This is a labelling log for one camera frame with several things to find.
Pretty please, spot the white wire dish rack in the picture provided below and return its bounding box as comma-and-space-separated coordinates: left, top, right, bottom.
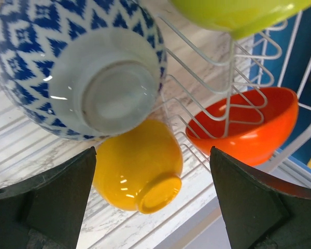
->
0, 10, 311, 249

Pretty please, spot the yellow orange bowl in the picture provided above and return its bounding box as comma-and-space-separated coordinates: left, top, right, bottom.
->
93, 119, 183, 214

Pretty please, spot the red orange bowl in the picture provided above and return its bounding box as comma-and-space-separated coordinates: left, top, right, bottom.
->
185, 87, 299, 167

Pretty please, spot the lime green bowl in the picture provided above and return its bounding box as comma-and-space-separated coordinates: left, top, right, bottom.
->
170, 0, 311, 40

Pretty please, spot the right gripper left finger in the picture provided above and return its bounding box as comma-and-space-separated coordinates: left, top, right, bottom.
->
0, 147, 96, 248

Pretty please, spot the red patterned bowl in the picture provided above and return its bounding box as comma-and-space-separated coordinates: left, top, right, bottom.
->
0, 1, 167, 141

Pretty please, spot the blue shelf unit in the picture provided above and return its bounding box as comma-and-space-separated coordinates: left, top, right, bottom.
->
250, 7, 311, 165

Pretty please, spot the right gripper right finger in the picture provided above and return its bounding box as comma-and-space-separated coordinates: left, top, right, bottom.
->
209, 147, 311, 248

